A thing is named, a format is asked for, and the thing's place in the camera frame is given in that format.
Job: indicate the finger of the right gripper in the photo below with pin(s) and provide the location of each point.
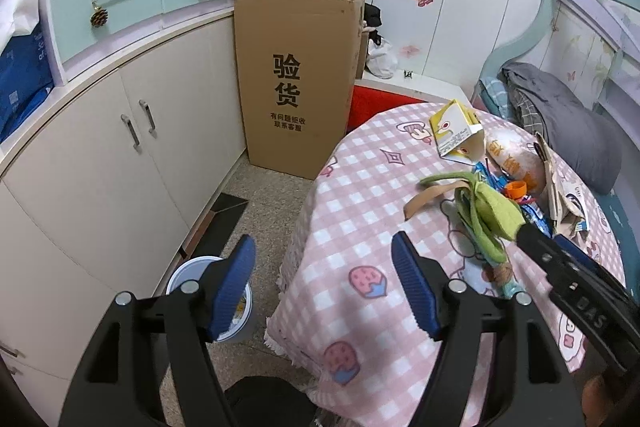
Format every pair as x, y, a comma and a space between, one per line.
577, 254
543, 251

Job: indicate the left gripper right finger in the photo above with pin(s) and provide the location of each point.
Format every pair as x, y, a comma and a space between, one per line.
529, 384

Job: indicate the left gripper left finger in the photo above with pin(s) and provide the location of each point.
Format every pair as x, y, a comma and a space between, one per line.
115, 383

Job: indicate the white orange plastic bag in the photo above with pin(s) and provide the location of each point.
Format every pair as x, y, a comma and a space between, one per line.
516, 155

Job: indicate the yellow white paper carton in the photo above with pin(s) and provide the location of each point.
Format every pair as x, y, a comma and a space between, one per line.
458, 133

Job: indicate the white plastic trash bin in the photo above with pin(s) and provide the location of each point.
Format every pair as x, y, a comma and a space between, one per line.
232, 301

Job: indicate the blue snack wrapper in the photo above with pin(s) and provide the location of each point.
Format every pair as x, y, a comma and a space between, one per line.
530, 210

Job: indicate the orange plastic cup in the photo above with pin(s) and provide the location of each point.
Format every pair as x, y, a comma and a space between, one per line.
515, 190

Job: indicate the grey blanket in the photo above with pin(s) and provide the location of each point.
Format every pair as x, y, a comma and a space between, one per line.
585, 140

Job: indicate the tan paper strip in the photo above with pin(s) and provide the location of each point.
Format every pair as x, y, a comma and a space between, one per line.
427, 196

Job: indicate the beige floor cabinet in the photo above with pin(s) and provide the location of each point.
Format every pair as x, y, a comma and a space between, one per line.
84, 215

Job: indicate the pink checkered tablecloth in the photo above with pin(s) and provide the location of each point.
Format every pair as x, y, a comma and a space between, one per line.
451, 270

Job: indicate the red storage box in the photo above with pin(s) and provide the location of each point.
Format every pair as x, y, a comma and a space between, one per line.
368, 102

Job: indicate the tall brown cardboard box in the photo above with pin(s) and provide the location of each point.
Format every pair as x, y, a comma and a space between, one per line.
297, 62

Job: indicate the blue shopping bag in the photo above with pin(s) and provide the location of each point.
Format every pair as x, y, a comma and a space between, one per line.
25, 80

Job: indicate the left pine cone ornament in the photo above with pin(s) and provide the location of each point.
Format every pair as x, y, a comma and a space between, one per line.
99, 17

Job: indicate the teal bed frame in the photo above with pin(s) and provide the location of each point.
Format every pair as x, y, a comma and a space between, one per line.
593, 47

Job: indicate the left cabinet door handle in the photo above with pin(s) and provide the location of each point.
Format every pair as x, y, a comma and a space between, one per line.
136, 143

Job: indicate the cabinet door handle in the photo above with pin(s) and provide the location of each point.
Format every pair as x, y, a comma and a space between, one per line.
136, 143
146, 109

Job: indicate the right cabinet door handle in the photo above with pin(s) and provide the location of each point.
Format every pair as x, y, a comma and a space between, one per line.
146, 109

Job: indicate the white plastic bag by wall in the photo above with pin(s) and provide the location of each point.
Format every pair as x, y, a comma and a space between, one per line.
381, 61

